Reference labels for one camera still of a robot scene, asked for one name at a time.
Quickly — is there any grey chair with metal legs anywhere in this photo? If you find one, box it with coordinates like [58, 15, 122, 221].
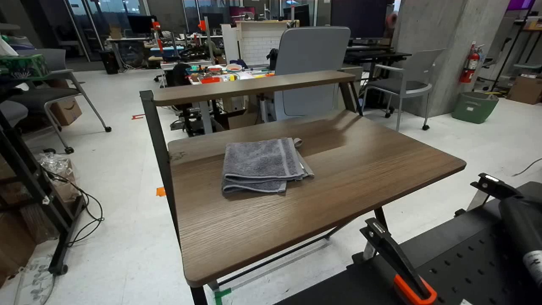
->
[361, 49, 447, 132]

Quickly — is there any large black monitor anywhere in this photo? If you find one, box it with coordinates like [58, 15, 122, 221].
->
[329, 0, 397, 40]

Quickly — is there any small black monitor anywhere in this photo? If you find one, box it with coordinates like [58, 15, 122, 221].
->
[126, 13, 154, 37]

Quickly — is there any green plastic bin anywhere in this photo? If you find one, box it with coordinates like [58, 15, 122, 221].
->
[449, 89, 502, 125]

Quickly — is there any cluttered background work table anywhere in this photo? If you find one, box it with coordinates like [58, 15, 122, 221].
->
[159, 57, 278, 86]

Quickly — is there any black and silver clamp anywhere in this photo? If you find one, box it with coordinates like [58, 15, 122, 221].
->
[466, 171, 524, 213]

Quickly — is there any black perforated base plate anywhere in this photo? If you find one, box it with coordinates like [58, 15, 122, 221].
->
[276, 179, 542, 305]

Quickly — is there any black cylindrical post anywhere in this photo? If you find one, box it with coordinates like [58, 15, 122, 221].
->
[497, 193, 542, 284]

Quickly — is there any black floor cable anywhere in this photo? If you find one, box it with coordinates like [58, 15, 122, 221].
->
[39, 162, 107, 247]

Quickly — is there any cardboard box beside pillar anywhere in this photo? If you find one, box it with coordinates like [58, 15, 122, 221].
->
[507, 74, 542, 106]

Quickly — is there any black trash bin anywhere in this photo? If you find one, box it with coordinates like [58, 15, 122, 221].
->
[100, 49, 122, 76]

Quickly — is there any black metal rack frame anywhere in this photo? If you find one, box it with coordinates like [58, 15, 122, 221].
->
[0, 108, 90, 277]

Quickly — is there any crumpled clear plastic bag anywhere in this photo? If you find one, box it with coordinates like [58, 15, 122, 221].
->
[36, 150, 75, 182]

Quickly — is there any black stand pole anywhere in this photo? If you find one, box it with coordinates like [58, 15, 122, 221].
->
[490, 10, 539, 93]

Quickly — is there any wooden raised desk shelf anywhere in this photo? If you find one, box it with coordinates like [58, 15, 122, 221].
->
[151, 67, 359, 108]

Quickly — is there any black background desk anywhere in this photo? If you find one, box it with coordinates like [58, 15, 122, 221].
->
[344, 44, 414, 66]

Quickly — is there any black backpack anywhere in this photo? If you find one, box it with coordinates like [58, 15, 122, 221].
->
[166, 60, 193, 88]

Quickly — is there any red fire extinguisher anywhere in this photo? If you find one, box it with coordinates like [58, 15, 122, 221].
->
[458, 38, 486, 86]

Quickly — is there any cardboard box under desk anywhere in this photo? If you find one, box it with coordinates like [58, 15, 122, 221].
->
[226, 108, 261, 130]

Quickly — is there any large brown cardboard box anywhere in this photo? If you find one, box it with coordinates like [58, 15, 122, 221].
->
[0, 208, 38, 284]

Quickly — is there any grey folded towel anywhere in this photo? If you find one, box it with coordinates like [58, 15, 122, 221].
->
[220, 135, 315, 198]

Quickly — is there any black clamp with orange handle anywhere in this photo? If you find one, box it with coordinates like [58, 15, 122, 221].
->
[359, 216, 441, 305]

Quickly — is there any green patterned box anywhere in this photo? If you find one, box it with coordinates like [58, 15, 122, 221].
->
[0, 52, 48, 77]

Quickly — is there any wooden desk with shelf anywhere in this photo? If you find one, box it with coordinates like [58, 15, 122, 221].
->
[139, 88, 393, 305]

